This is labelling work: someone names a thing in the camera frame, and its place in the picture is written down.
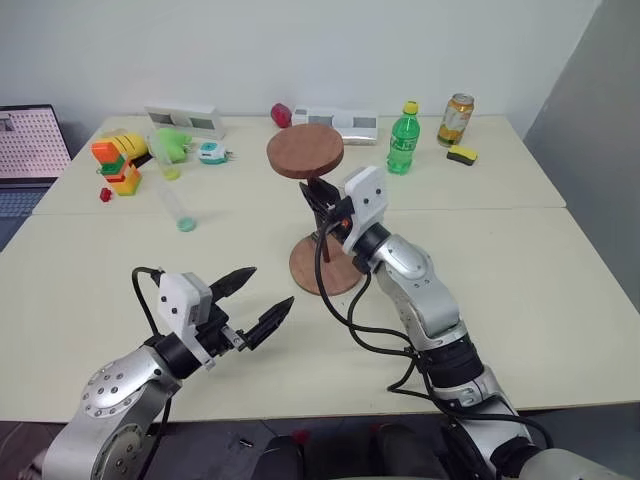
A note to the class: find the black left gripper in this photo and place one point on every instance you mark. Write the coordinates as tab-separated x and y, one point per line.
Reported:
217	332

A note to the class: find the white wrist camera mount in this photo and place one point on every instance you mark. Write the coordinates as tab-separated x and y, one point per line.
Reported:
367	200
175	300

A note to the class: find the light green plush toy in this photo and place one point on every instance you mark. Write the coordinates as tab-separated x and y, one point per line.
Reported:
172	142

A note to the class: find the yellow drink can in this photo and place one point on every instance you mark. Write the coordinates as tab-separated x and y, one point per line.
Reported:
455	120

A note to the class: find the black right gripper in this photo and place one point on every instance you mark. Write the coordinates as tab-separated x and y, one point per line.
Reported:
336	215

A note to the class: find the small red toy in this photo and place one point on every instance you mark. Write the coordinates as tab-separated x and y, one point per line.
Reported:
105	194

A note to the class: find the yellow toy banana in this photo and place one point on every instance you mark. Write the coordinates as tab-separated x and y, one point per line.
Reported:
127	142

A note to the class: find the dark rounded shape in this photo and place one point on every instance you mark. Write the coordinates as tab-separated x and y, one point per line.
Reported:
395	450
282	460

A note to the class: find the teal and white tape measure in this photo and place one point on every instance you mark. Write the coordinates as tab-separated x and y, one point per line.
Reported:
211	153

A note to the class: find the wooden pole with round disc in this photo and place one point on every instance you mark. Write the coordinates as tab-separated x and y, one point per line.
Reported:
305	150

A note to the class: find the open laptop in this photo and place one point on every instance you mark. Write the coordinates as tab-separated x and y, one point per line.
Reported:
27	145

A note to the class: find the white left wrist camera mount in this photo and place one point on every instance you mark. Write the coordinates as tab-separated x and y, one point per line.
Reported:
175	300

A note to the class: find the clear tube with green cap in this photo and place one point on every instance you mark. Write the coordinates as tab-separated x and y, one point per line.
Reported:
177	210

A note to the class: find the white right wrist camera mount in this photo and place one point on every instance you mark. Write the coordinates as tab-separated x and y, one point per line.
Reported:
367	200

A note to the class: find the green bottle with yellow cap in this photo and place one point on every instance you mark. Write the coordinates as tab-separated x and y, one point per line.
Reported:
402	142

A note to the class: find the white box with grey windows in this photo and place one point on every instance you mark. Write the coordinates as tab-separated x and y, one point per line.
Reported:
185	121

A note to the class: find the yellow and black sponge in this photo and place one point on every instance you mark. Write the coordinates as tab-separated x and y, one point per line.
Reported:
462	155

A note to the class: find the orange green yellow block tower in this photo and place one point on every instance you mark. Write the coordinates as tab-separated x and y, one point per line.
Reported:
120	172

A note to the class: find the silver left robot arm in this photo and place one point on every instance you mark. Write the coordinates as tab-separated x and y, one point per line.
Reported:
115	395

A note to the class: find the round wooden base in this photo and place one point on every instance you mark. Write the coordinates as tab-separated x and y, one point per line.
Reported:
335	277

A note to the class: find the white and silver box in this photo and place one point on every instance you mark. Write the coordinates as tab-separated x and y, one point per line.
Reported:
340	122

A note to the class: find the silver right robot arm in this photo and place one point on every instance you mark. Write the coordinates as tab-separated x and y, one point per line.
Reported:
425	295

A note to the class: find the red toy fruit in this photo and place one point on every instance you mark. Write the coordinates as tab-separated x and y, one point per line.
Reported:
281	115

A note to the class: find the clear tube with yellow cap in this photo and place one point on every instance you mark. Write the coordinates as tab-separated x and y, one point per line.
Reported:
165	160

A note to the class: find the small red knob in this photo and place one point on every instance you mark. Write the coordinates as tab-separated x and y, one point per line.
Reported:
300	435

